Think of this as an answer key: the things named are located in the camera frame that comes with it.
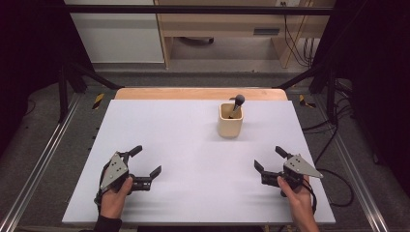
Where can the person's left hand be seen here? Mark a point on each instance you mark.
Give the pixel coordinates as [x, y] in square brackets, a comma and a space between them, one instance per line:
[112, 203]

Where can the white table board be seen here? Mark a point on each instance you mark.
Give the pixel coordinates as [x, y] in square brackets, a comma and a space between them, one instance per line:
[193, 180]

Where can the light wooden desk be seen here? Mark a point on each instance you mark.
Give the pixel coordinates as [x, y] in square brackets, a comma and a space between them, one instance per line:
[225, 24]

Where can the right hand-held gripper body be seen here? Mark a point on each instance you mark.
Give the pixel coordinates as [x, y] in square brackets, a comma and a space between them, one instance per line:
[299, 167]

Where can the wooden table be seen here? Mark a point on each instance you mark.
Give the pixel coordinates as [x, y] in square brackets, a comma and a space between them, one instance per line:
[180, 93]

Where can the aluminium floor rail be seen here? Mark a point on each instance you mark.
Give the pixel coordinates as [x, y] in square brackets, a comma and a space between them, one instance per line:
[35, 167]
[357, 174]

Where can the white cabinet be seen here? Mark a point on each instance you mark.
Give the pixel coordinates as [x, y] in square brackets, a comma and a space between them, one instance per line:
[119, 38]

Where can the grey desk label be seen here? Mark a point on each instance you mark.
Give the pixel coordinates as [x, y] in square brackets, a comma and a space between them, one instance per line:
[266, 31]

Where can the black metal stand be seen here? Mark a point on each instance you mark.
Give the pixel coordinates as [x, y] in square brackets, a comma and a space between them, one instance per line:
[64, 96]
[331, 96]

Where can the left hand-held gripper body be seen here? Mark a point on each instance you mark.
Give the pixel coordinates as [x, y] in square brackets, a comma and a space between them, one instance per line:
[113, 170]

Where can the black curtain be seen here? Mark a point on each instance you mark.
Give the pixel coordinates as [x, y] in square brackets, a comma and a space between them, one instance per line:
[377, 64]
[29, 48]

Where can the beige square cup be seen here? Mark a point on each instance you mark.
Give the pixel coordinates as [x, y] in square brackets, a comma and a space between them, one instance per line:
[229, 127]

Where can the black makeup brush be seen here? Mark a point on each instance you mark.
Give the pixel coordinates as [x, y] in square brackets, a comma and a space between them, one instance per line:
[238, 103]

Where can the person's right hand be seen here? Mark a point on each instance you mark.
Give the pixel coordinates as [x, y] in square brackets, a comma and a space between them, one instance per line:
[298, 199]

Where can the yellow black floor tape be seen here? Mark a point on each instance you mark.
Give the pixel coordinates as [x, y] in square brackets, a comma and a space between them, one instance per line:
[98, 101]
[303, 100]

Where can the black horizontal frame bar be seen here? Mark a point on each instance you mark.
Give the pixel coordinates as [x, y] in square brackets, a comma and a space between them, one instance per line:
[193, 9]

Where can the dark table grommet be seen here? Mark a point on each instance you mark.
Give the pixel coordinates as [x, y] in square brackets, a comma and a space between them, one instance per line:
[231, 98]

